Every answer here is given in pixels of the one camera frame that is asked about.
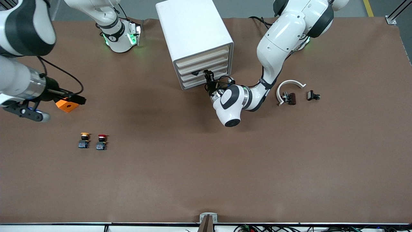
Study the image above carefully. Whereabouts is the white drawer with black handle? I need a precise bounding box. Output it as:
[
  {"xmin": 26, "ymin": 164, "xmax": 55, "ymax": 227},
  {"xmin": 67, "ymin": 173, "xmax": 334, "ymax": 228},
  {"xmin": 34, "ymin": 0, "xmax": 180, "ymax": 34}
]
[{"xmin": 179, "ymin": 60, "xmax": 230, "ymax": 82}]

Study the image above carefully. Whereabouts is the yellow mushroom push button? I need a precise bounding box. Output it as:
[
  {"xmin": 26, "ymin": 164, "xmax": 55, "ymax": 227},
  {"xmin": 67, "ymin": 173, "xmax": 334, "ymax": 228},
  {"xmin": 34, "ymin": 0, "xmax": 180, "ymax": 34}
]
[{"xmin": 78, "ymin": 132, "xmax": 90, "ymax": 149}]

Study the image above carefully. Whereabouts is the white drawer cabinet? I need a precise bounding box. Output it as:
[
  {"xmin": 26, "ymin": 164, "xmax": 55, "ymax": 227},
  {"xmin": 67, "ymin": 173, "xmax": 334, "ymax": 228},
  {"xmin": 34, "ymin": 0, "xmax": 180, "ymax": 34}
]
[{"xmin": 155, "ymin": 0, "xmax": 234, "ymax": 91}]

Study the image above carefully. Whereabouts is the red mushroom push button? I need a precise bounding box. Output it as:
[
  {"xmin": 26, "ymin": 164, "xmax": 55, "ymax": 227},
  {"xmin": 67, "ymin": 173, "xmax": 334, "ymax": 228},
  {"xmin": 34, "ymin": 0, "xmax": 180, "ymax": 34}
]
[{"xmin": 96, "ymin": 134, "xmax": 109, "ymax": 151}]

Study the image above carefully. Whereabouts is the orange box with black side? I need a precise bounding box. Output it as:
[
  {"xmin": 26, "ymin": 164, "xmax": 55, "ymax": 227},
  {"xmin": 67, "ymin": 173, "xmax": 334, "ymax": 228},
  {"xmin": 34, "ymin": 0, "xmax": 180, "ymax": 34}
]
[{"xmin": 55, "ymin": 98, "xmax": 79, "ymax": 113}]

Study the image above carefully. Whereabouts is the white curved plastic clamp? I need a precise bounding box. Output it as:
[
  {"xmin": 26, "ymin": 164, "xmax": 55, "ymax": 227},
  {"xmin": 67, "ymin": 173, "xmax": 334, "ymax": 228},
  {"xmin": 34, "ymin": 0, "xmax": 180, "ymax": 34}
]
[{"xmin": 276, "ymin": 80, "xmax": 307, "ymax": 106}]

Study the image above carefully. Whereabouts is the brown table cover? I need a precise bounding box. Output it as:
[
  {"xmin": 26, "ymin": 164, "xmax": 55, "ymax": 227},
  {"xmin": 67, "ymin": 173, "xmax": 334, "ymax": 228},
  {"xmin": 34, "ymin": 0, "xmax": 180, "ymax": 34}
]
[{"xmin": 0, "ymin": 18, "xmax": 412, "ymax": 224}]

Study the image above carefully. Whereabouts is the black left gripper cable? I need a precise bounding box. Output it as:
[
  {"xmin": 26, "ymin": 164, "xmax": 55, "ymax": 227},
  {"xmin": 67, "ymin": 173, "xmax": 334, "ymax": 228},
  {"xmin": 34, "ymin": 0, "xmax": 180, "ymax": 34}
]
[{"xmin": 209, "ymin": 75, "xmax": 236, "ymax": 94}]

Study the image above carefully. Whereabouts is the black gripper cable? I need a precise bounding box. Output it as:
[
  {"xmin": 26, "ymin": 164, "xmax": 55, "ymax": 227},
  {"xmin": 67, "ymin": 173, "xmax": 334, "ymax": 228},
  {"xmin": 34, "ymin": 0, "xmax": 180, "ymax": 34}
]
[
  {"xmin": 209, "ymin": 75, "xmax": 236, "ymax": 94},
  {"xmin": 37, "ymin": 56, "xmax": 84, "ymax": 96}
]

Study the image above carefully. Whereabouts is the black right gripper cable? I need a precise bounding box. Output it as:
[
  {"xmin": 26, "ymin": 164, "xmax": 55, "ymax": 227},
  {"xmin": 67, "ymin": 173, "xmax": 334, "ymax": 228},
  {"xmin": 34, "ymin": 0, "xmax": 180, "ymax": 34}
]
[{"xmin": 37, "ymin": 56, "xmax": 84, "ymax": 96}]

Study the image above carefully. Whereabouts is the black left arm base cable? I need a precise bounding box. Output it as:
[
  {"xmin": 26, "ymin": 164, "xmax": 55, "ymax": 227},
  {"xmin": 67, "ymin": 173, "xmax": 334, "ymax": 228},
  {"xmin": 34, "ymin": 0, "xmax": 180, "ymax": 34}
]
[{"xmin": 248, "ymin": 15, "xmax": 274, "ymax": 30}]

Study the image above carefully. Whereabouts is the black arm base cable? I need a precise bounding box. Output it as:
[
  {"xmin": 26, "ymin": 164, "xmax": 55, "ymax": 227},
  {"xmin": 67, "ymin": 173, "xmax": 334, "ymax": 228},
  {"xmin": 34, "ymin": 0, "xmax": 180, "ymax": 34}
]
[
  {"xmin": 248, "ymin": 15, "xmax": 274, "ymax": 30},
  {"xmin": 108, "ymin": 2, "xmax": 129, "ymax": 20}
]

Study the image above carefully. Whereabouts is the black right arm base cable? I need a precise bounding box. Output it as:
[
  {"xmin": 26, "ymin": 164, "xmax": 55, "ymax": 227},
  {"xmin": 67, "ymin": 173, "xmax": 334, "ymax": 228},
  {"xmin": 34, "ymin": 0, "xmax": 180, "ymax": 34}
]
[{"xmin": 108, "ymin": 2, "xmax": 129, "ymax": 20}]

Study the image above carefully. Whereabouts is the white table edge rail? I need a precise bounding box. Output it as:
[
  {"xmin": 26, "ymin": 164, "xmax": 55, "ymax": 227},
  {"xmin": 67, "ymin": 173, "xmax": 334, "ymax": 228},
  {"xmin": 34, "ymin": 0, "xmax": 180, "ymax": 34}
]
[{"xmin": 0, "ymin": 222, "xmax": 412, "ymax": 232}]

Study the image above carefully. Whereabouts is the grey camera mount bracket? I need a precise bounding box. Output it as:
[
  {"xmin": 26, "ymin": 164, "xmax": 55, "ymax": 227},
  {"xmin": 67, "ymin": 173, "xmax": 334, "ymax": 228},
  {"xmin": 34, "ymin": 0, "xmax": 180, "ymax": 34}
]
[{"xmin": 197, "ymin": 212, "xmax": 218, "ymax": 232}]

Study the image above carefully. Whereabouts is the black and coloured cable bundle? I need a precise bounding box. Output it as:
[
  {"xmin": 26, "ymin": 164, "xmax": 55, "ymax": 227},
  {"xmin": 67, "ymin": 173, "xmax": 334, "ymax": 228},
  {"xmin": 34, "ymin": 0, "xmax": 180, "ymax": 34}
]
[{"xmin": 233, "ymin": 224, "xmax": 412, "ymax": 232}]

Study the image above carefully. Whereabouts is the aluminium frame profile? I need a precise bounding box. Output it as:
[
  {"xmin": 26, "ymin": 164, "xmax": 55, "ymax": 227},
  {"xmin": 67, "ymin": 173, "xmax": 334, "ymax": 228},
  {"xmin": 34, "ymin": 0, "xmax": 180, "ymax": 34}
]
[{"xmin": 385, "ymin": 0, "xmax": 412, "ymax": 25}]

